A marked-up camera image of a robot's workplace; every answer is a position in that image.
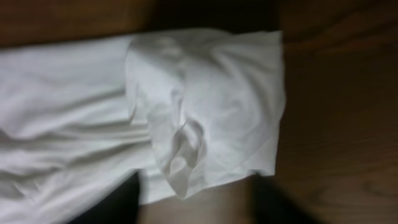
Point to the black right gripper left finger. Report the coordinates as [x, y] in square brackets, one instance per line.
[121, 206]

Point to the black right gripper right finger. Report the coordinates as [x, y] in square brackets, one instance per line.
[270, 205]

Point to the white printed t-shirt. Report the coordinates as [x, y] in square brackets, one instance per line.
[190, 109]

